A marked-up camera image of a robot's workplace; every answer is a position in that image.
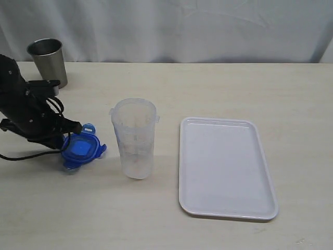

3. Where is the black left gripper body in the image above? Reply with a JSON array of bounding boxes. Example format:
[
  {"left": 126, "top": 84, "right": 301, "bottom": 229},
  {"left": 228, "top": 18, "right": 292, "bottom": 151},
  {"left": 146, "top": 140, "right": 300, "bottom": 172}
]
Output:
[{"left": 1, "top": 85, "right": 65, "bottom": 142}]

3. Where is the blue plastic lid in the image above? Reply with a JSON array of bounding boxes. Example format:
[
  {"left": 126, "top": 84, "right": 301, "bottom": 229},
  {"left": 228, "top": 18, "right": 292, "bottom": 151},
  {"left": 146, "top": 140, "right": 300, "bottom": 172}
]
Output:
[{"left": 61, "top": 123, "right": 107, "bottom": 172}]

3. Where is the stainless steel cup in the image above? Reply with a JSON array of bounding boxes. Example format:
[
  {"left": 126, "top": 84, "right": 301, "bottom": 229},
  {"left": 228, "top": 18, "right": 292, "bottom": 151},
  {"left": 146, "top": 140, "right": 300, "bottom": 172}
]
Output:
[{"left": 27, "top": 38, "right": 68, "bottom": 89}]

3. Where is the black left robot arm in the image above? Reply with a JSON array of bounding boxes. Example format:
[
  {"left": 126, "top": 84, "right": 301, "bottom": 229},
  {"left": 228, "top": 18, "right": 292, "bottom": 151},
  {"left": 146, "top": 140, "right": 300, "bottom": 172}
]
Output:
[{"left": 1, "top": 55, "right": 82, "bottom": 149}]

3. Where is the clear plastic tall container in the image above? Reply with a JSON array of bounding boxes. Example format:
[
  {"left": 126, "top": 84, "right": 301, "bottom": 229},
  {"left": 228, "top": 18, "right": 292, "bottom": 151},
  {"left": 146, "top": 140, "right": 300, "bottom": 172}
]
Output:
[{"left": 109, "top": 98, "right": 160, "bottom": 180}]

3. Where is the white backdrop curtain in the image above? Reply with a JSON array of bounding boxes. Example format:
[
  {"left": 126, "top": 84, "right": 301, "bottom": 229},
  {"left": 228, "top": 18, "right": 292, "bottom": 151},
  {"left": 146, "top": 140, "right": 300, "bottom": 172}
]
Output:
[{"left": 1, "top": 0, "right": 332, "bottom": 63}]

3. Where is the white rectangular tray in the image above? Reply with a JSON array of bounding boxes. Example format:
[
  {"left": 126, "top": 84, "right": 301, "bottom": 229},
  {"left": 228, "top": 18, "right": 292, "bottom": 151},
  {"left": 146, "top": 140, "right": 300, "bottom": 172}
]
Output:
[{"left": 178, "top": 117, "right": 278, "bottom": 221}]

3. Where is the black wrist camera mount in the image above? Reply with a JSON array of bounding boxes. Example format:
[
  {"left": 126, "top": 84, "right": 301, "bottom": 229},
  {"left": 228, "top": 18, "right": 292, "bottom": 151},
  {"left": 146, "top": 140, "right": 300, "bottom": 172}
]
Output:
[{"left": 26, "top": 80, "right": 60, "bottom": 97}]

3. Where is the black cable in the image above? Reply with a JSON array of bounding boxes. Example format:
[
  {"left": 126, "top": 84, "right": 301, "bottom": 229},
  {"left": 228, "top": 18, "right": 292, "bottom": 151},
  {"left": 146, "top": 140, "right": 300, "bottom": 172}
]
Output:
[{"left": 0, "top": 96, "right": 79, "bottom": 161}]

